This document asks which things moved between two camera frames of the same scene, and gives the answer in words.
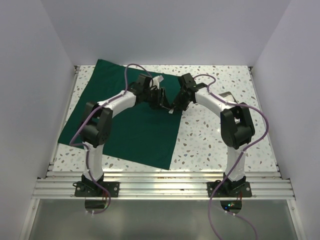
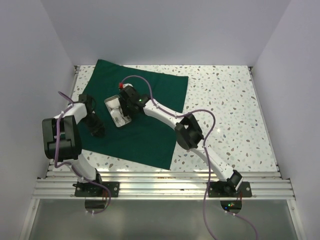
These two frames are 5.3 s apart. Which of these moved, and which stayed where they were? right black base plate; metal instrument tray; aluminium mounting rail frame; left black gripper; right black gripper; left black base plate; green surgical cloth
Moved: left black gripper; right black gripper; metal instrument tray
Stayed: left black base plate; green surgical cloth; aluminium mounting rail frame; right black base plate
